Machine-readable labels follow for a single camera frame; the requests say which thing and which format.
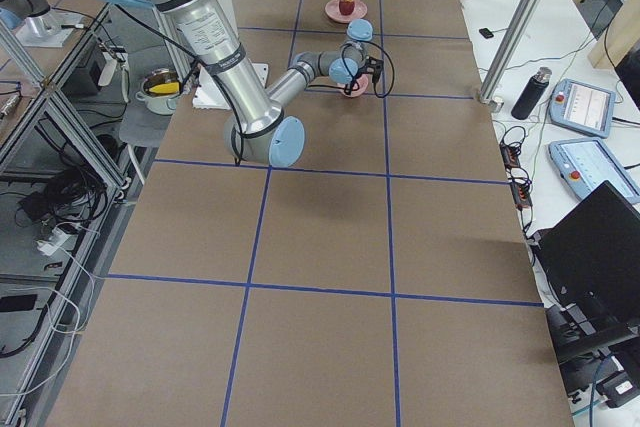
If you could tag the pink plate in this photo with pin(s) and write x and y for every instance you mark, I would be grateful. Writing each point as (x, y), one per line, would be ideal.
(331, 11)

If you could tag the black laptop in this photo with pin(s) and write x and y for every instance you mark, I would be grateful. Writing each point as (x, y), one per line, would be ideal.
(593, 252)

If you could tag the brown paper table cover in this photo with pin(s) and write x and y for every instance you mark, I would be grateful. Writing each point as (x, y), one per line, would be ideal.
(380, 281)

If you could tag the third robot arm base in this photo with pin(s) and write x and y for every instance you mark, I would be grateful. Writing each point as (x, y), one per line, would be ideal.
(37, 24)

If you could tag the near blue teach pendant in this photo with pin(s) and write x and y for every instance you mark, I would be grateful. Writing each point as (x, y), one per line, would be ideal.
(584, 164)

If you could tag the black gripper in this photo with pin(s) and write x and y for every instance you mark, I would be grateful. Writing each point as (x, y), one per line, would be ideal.
(353, 80)

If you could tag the pink bowl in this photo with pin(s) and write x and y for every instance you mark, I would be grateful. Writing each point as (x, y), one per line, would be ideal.
(357, 89)

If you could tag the aluminium frame post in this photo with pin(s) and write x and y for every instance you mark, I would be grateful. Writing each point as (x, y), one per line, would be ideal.
(515, 30)

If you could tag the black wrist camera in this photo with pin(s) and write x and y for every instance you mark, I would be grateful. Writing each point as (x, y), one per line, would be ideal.
(374, 67)

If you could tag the white pot with yellow item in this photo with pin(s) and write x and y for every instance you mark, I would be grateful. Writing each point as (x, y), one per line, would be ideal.
(159, 91)

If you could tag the red yellow apple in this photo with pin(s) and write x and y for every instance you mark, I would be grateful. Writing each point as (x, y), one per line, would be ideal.
(346, 7)

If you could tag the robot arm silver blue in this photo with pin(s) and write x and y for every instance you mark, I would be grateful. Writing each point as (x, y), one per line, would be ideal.
(258, 129)

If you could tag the far blue teach pendant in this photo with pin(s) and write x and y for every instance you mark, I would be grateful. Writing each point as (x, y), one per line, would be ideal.
(583, 108)

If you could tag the black orange power strip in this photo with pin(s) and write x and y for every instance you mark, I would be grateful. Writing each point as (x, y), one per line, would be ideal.
(519, 180)

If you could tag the black water bottle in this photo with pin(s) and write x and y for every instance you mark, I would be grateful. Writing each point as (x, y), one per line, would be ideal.
(531, 94)

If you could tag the small black square device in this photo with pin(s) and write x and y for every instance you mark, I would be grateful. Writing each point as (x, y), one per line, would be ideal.
(486, 33)

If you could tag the blue teach pendant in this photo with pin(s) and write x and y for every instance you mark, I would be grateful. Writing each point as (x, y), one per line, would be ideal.
(583, 108)
(584, 164)

